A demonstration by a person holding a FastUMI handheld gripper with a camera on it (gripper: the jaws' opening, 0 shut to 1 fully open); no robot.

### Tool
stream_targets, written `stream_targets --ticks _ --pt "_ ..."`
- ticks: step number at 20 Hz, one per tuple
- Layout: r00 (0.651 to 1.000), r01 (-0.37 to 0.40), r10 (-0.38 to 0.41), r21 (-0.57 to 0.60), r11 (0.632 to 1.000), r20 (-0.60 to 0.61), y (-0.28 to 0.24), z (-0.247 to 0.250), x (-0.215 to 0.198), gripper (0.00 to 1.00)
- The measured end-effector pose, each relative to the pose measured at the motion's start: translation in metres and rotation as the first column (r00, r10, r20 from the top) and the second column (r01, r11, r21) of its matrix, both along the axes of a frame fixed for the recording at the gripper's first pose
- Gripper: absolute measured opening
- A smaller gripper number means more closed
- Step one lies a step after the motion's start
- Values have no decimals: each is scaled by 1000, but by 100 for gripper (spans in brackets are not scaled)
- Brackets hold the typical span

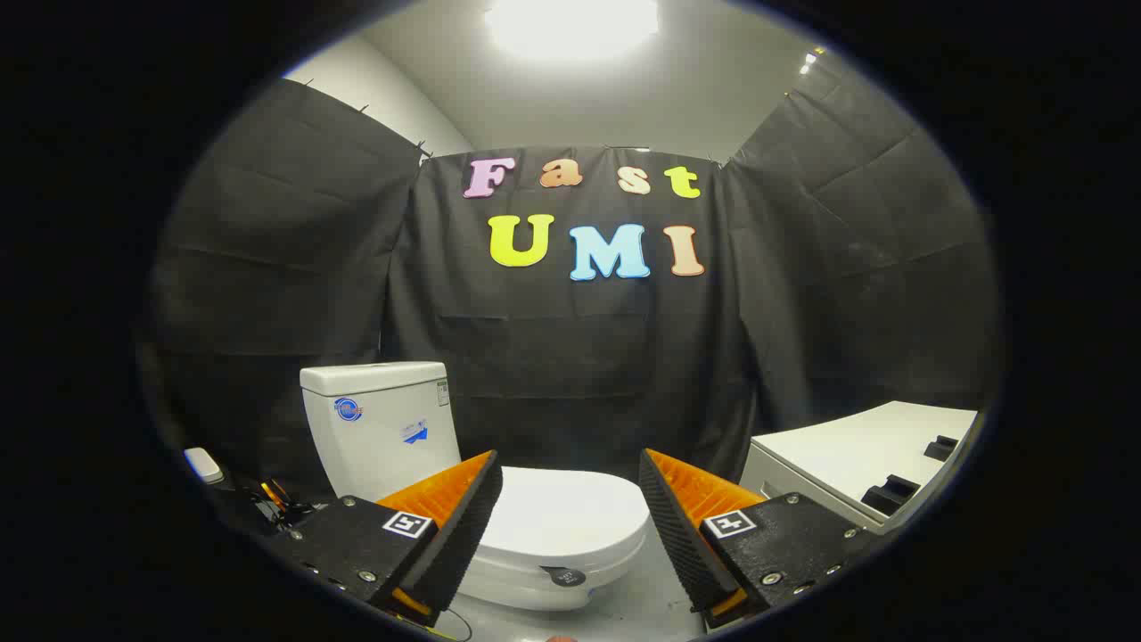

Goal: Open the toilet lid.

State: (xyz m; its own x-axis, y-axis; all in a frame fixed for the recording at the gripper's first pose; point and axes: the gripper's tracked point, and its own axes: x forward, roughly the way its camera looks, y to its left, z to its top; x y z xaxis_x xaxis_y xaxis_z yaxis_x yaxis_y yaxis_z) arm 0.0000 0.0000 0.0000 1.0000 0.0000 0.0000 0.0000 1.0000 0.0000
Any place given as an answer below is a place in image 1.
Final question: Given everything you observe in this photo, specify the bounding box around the small white device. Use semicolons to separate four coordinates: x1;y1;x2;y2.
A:
185;448;226;485

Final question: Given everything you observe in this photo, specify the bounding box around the white toilet lid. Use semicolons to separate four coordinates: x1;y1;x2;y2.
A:
480;465;652;573

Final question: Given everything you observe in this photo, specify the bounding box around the bright ceiling light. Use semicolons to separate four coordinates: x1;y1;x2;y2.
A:
486;0;661;60

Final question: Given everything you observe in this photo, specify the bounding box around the grey white cabinet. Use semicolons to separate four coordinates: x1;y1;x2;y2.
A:
740;401;980;536

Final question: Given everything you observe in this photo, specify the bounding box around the white ceramic toilet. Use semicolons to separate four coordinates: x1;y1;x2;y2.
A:
300;361;650;613

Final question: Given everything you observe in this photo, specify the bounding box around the black backdrop cloth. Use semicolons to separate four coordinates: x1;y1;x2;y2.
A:
143;78;999;500

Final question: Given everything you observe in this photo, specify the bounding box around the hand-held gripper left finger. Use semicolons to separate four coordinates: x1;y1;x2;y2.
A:
267;450;505;630

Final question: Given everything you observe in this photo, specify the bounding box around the orange black tool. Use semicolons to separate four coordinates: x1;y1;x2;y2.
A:
254;479;315;529

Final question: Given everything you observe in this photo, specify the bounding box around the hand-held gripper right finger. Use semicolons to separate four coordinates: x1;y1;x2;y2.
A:
638;449;879;630

